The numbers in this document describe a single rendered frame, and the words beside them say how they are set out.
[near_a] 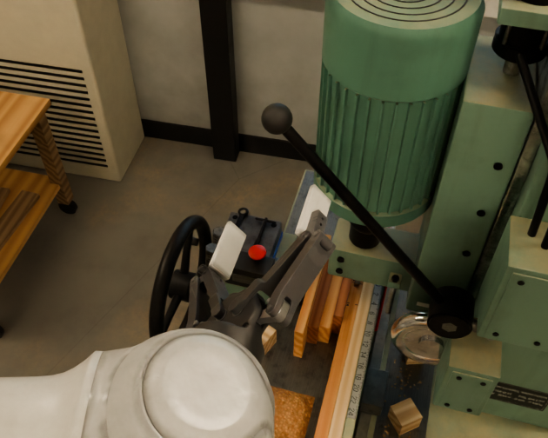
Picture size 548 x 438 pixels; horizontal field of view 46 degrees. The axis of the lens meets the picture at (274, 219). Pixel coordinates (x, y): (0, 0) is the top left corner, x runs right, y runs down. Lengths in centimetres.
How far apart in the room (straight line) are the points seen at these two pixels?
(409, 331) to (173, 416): 67
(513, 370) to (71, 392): 80
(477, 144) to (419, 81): 12
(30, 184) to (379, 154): 187
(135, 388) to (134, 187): 231
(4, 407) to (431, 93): 53
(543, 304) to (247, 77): 187
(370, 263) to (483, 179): 28
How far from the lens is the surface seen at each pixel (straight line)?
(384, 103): 75
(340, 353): 108
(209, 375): 37
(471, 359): 95
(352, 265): 105
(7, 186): 255
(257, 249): 108
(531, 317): 83
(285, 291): 62
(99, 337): 226
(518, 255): 78
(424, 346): 101
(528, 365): 108
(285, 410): 104
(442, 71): 74
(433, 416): 121
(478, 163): 82
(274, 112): 71
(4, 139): 218
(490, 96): 78
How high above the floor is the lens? 187
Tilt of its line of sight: 49 degrees down
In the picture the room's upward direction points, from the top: straight up
